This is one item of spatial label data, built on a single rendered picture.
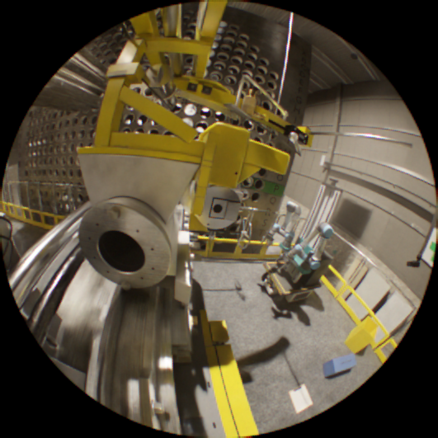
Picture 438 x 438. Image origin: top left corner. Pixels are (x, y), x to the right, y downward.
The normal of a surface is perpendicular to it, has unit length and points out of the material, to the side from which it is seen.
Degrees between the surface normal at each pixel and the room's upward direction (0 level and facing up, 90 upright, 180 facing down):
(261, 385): 0
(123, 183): 90
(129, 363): 0
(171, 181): 90
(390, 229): 90
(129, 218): 90
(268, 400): 0
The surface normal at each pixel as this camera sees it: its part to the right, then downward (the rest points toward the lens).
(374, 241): -0.96, -0.13
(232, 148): 0.19, 0.43
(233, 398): 0.22, -0.89
